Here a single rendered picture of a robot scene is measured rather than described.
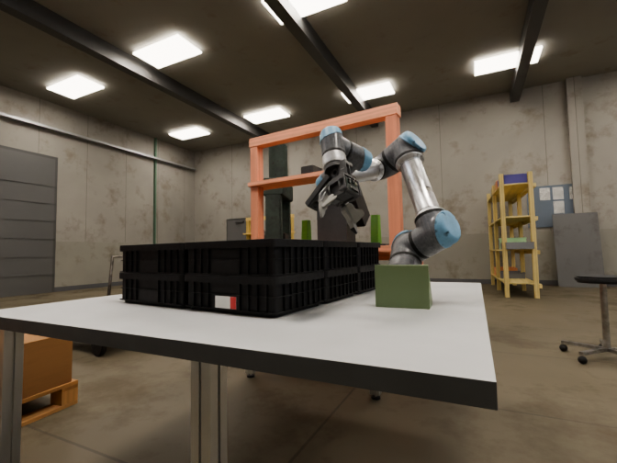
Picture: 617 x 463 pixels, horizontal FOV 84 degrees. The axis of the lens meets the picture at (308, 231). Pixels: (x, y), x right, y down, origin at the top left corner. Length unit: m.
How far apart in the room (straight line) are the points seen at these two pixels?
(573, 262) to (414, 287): 8.77
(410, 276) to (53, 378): 2.10
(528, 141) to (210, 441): 10.00
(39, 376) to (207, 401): 1.73
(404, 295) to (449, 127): 9.46
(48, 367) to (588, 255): 9.65
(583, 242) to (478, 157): 3.08
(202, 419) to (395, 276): 0.70
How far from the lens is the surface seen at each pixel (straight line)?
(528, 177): 7.45
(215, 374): 0.88
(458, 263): 9.94
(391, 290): 1.18
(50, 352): 2.54
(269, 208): 4.99
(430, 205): 1.30
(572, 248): 9.88
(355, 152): 1.14
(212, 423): 0.91
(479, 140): 10.35
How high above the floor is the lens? 0.89
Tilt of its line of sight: 4 degrees up
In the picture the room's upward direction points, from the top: 1 degrees counter-clockwise
